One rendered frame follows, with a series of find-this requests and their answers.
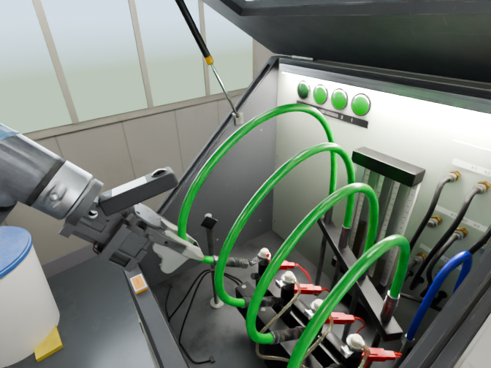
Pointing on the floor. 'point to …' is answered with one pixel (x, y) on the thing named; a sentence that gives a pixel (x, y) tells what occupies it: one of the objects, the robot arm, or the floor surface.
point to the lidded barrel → (23, 297)
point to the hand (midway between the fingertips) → (198, 248)
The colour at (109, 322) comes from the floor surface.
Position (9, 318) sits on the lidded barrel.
